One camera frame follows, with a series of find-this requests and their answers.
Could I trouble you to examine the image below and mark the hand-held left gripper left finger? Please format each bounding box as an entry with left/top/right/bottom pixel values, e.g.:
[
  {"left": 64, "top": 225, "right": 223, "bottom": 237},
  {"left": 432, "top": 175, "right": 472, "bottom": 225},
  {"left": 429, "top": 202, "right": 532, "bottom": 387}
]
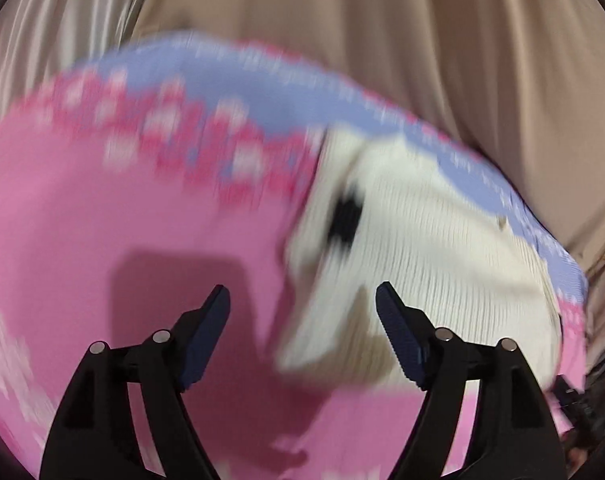
[{"left": 39, "top": 284, "right": 231, "bottom": 480}]

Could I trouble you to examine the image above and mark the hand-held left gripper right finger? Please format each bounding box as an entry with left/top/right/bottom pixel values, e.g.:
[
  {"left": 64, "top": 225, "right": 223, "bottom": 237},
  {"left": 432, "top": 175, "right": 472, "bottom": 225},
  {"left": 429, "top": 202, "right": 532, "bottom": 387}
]
[{"left": 375, "top": 281, "right": 568, "bottom": 480}]

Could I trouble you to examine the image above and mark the pink knitted sweater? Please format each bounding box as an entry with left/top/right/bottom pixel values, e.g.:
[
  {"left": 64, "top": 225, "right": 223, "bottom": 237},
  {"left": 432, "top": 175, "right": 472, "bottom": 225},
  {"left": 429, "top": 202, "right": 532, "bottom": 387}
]
[{"left": 0, "top": 31, "right": 589, "bottom": 477}]

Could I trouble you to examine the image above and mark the beige bed sheet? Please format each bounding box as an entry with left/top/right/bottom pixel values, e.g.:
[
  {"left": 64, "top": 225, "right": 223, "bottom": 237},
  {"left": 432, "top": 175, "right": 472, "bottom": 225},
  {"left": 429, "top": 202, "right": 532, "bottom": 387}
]
[{"left": 0, "top": 0, "right": 605, "bottom": 361}]

